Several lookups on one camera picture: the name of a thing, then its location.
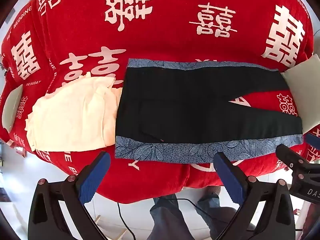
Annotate black pants with blue trim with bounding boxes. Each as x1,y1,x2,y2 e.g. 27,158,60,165
114,58,304,164

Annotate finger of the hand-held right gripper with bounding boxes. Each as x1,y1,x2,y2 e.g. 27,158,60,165
275,144,313,173
306,132,320,146

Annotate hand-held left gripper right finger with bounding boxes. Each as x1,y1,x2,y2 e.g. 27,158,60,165
214,151,297,240

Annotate red printed blanket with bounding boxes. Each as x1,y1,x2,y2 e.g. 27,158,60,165
0,0,320,204

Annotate person's right forearm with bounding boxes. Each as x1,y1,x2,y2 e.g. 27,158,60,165
302,202,320,240

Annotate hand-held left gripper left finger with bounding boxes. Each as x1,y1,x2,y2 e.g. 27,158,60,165
27,151,112,240

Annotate cream folded cloth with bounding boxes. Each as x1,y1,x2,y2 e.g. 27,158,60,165
25,76,123,153

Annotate black cable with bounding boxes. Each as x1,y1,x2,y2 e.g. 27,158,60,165
175,198,237,225
117,202,137,240

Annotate light wooden frame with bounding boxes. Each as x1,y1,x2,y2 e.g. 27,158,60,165
94,214,127,239

